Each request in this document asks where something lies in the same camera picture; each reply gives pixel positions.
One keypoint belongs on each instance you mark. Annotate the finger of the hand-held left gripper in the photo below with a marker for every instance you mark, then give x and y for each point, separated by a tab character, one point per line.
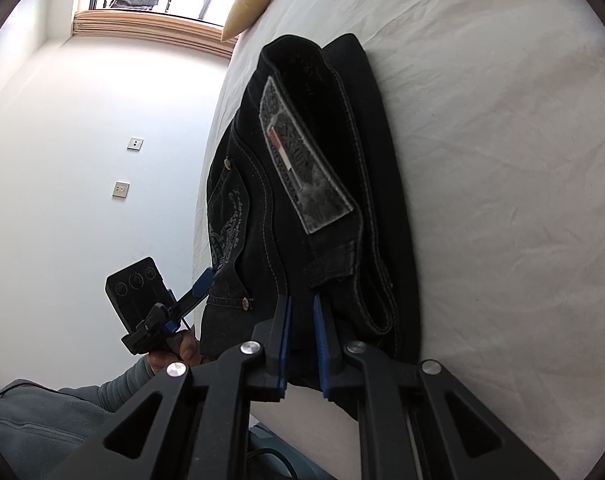
202	285

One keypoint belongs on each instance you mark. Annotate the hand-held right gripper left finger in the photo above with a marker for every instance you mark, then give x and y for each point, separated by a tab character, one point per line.
284	350

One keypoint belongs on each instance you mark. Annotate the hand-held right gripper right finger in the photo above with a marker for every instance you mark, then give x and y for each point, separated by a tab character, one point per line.
322	350

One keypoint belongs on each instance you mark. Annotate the black denim pants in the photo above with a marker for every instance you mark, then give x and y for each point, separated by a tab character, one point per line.
242	240

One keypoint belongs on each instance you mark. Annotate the person's left hand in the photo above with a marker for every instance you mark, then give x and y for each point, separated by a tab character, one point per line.
187	350

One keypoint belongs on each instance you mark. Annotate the white bed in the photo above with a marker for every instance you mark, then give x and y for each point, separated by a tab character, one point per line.
482	160

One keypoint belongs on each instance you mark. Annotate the beige curtain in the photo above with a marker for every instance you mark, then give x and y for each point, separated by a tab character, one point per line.
157	32

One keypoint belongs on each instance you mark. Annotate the yellow pillow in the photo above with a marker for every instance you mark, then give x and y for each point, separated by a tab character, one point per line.
247	5

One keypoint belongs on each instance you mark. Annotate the white wall socket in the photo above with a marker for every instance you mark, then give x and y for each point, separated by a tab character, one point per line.
135	143
120	189

